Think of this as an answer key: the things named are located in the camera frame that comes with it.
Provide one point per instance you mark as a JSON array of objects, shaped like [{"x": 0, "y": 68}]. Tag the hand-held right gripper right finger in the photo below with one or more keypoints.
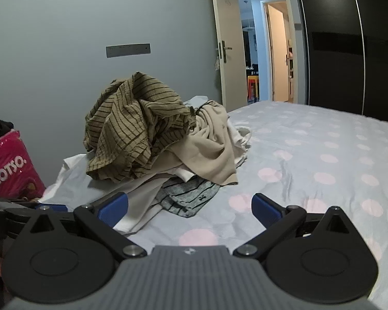
[{"x": 265, "y": 210}]

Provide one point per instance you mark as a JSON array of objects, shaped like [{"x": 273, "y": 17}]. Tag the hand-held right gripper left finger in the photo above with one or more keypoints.
[{"x": 113, "y": 207}]

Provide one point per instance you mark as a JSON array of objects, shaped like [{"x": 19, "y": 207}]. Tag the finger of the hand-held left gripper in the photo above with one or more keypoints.
[{"x": 17, "y": 221}]

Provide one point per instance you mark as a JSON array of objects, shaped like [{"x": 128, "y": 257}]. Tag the olive striped pants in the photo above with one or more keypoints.
[{"x": 132, "y": 119}]

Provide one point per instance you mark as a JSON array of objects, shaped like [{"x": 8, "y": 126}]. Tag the pink plastic bag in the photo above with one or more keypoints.
[{"x": 9, "y": 168}]

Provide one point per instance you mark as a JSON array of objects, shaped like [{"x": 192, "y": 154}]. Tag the grey striped garment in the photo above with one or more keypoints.
[{"x": 187, "y": 197}]

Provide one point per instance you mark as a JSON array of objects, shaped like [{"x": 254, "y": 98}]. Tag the beige garment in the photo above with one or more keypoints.
[{"x": 207, "y": 148}]

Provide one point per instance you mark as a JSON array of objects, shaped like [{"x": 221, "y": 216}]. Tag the red stool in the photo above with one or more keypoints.
[{"x": 253, "y": 87}]

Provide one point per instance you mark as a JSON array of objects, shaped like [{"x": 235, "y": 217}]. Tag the cream hallway door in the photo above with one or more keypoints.
[{"x": 278, "y": 55}]

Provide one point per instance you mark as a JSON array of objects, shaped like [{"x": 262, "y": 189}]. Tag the black wardrobe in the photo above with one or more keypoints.
[{"x": 336, "y": 55}]

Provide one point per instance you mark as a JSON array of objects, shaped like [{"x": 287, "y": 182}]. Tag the cream bedroom door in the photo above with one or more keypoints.
[{"x": 226, "y": 22}]

